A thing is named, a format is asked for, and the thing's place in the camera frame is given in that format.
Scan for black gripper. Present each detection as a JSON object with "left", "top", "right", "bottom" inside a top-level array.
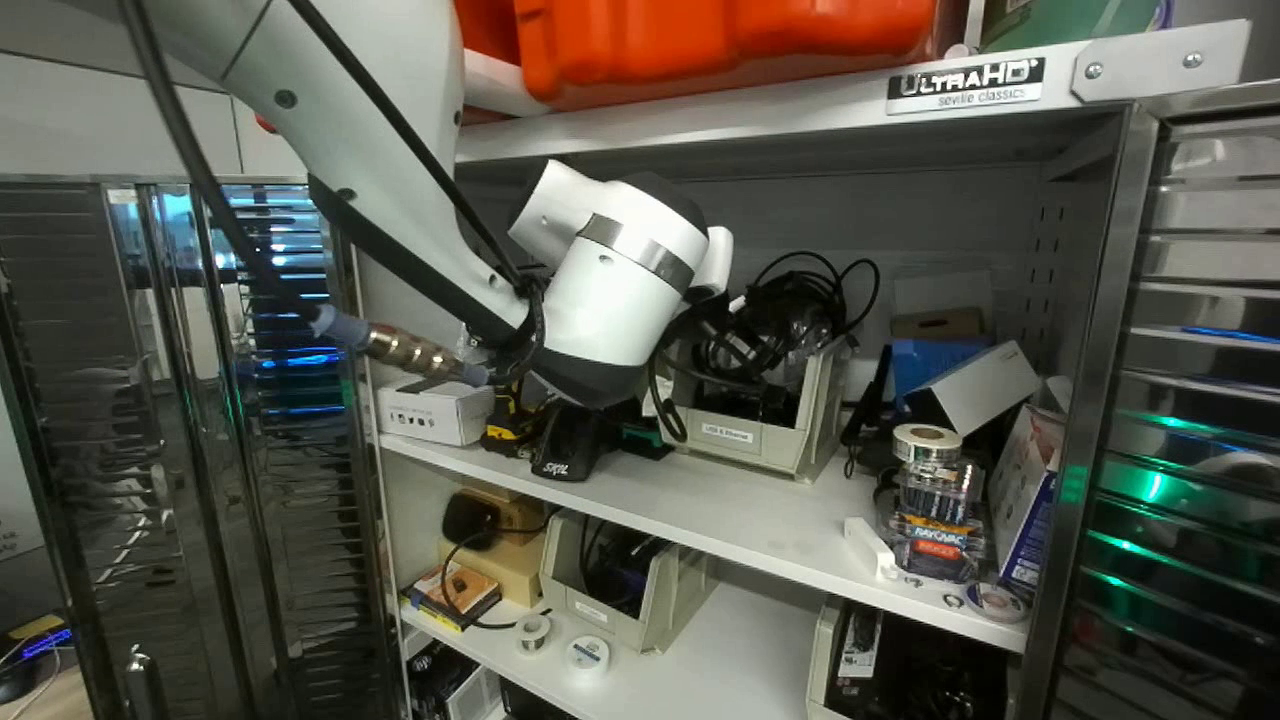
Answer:
[{"left": 686, "top": 292, "right": 770, "bottom": 391}]

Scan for beige storage box with label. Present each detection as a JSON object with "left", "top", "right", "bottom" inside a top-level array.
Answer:
[{"left": 666, "top": 332, "right": 851, "bottom": 483}]

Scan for blue box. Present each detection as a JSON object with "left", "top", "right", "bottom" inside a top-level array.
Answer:
[{"left": 883, "top": 337, "right": 1001, "bottom": 409}]

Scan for small white box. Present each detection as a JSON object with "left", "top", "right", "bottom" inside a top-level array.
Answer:
[{"left": 373, "top": 375, "right": 501, "bottom": 453}]

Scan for brown cardboard box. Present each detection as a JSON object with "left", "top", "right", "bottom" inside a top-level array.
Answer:
[{"left": 437, "top": 483, "right": 552, "bottom": 612}]

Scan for black battery charger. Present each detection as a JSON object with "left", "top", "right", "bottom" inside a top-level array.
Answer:
[{"left": 530, "top": 397, "right": 623, "bottom": 490}]

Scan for grey metal shelf unit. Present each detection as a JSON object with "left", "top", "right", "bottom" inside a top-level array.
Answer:
[{"left": 361, "top": 16, "right": 1259, "bottom": 720}]

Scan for white label roll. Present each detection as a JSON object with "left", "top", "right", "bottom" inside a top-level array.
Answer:
[{"left": 890, "top": 421, "right": 969, "bottom": 473}]

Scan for white folded carton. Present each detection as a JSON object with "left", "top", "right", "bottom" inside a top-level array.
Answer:
[{"left": 917, "top": 339, "right": 1052, "bottom": 442}]

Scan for battery pack in blister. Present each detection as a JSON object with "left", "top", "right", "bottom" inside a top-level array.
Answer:
[{"left": 877, "top": 462, "right": 1001, "bottom": 590}]

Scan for large orange plastic case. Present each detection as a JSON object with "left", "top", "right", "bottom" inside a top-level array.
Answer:
[{"left": 514, "top": 0, "right": 943, "bottom": 105}]

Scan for white tube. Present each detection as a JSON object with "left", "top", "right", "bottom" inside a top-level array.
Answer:
[{"left": 462, "top": 49, "right": 538, "bottom": 120}]

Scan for printed white carton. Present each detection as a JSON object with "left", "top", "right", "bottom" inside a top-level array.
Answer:
[{"left": 987, "top": 397, "right": 1072, "bottom": 609}]

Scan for small grey tape roll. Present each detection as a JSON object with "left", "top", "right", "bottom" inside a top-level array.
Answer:
[{"left": 514, "top": 609, "right": 561, "bottom": 656}]

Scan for orange black circuit board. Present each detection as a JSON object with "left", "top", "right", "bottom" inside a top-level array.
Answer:
[{"left": 407, "top": 569, "right": 514, "bottom": 637}]

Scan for small orange plastic case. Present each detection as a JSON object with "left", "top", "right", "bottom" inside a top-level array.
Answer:
[{"left": 454, "top": 0, "right": 526, "bottom": 64}]

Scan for dark glass door rack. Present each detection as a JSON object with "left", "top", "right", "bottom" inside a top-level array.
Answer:
[{"left": 0, "top": 175, "right": 407, "bottom": 720}]

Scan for tangled black cable bundle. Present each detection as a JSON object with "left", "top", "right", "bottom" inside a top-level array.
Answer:
[{"left": 716, "top": 250, "right": 890, "bottom": 406}]

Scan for black cables in beige box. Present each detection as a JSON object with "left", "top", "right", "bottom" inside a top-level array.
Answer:
[{"left": 575, "top": 522, "right": 660, "bottom": 620}]

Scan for gold cable conduit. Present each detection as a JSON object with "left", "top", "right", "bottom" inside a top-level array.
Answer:
[{"left": 308, "top": 305, "right": 474, "bottom": 391}]

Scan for small clear tape ring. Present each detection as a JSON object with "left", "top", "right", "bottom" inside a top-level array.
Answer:
[{"left": 969, "top": 576, "right": 1041, "bottom": 631}]

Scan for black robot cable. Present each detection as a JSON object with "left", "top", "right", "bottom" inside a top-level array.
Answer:
[{"left": 117, "top": 0, "right": 539, "bottom": 354}]

